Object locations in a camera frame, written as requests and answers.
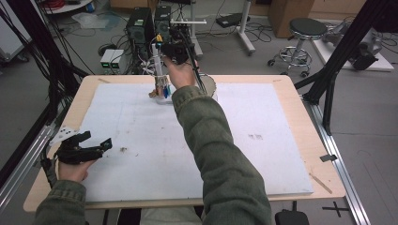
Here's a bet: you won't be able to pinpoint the black flat device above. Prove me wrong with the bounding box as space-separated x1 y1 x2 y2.
215 12 252 28

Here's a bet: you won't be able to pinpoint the black tape piece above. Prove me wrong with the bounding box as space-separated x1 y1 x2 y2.
319 154 339 163

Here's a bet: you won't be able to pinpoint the thin wooden stick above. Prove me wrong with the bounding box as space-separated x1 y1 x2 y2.
309 172 333 195

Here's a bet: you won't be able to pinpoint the grey machine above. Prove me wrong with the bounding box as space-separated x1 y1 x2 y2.
322 22 385 71

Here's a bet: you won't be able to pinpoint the grey cabinet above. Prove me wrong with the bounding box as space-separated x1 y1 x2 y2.
0 0 32 62

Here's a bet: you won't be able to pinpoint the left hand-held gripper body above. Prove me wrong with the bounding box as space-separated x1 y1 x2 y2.
49 126 106 166

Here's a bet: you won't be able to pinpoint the black frame post with cables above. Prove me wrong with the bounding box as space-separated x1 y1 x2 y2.
0 0 90 188

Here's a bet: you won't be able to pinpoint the white pole stand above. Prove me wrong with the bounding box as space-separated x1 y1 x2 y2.
151 42 176 106

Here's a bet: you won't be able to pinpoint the round white table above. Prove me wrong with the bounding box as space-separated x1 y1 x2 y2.
39 0 95 15

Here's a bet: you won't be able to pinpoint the black wrist strap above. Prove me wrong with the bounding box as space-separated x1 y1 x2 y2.
39 144 59 189

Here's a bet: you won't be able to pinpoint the black round stool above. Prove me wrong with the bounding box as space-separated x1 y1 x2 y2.
267 17 329 79

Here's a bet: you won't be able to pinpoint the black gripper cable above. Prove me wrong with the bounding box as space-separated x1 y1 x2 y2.
177 29 208 96

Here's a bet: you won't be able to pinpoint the person's right hand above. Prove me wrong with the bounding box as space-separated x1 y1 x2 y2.
161 55 200 91

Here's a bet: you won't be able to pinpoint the aluminium rail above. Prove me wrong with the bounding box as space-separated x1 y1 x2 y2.
301 93 372 225
0 125 56 214

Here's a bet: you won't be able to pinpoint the cardboard box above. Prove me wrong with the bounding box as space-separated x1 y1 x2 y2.
267 0 315 39

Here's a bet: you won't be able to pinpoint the black box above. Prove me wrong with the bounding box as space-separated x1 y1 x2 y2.
274 201 311 225

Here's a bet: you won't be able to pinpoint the white floor stand leg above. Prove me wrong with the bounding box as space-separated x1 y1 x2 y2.
237 0 257 56
188 0 205 61

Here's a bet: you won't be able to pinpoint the person's left hand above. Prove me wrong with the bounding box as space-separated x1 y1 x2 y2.
56 158 99 184

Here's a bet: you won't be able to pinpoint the black computer tower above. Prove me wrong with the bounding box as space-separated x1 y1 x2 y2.
153 4 174 43
126 7 155 61

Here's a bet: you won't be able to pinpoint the white power supply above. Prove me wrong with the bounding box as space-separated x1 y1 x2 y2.
110 50 127 74
99 49 116 71

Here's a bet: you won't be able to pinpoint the clear plastic sheet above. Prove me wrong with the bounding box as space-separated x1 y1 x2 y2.
71 12 122 32

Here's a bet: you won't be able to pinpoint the person's legs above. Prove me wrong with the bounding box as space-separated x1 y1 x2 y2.
139 206 205 225

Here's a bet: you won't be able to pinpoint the white floor board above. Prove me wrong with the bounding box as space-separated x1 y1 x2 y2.
311 38 395 72

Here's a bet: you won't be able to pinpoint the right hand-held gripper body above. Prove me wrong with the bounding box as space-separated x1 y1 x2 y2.
161 19 207 66

